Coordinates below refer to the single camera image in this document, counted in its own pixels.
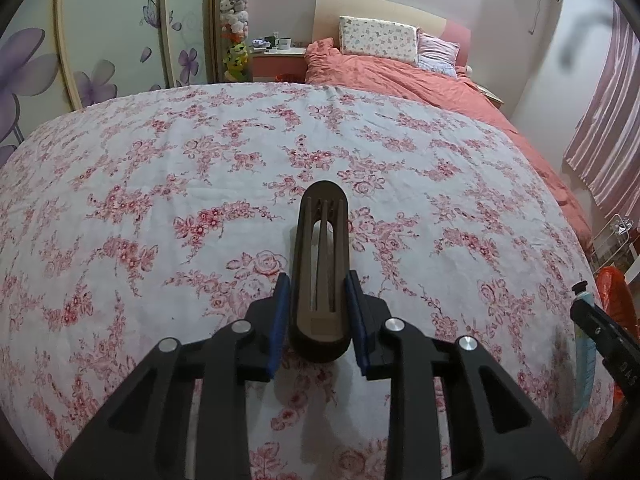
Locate white wire rack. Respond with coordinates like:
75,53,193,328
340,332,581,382
588,214,637,274

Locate pink striped pillow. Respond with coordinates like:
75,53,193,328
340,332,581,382
418,32,460,77

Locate pink striped curtain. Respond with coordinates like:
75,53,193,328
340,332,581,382
564,8,640,221

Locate white floral pillow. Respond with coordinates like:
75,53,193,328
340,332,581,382
338,15,418,65

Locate orange lined laundry basket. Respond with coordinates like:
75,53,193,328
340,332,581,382
596,266,639,341

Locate blue white tissue packet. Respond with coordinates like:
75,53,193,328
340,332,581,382
570,281,597,415

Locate white mug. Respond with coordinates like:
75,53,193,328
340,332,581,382
278,37,292,50

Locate salmon pink bed duvet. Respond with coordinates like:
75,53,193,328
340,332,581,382
305,38,592,252

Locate hanging plush toys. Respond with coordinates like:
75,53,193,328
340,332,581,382
219,0,250,82

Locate floral pink white tablecloth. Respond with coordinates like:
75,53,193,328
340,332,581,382
1,84,614,472

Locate right bedside table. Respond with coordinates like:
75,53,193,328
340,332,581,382
476,84,503,108

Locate floral glass wardrobe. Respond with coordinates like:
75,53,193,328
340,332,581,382
1,0,215,158

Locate pink left nightstand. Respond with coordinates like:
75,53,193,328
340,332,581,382
250,48,307,82

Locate beige pink headboard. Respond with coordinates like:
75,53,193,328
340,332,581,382
311,0,472,72

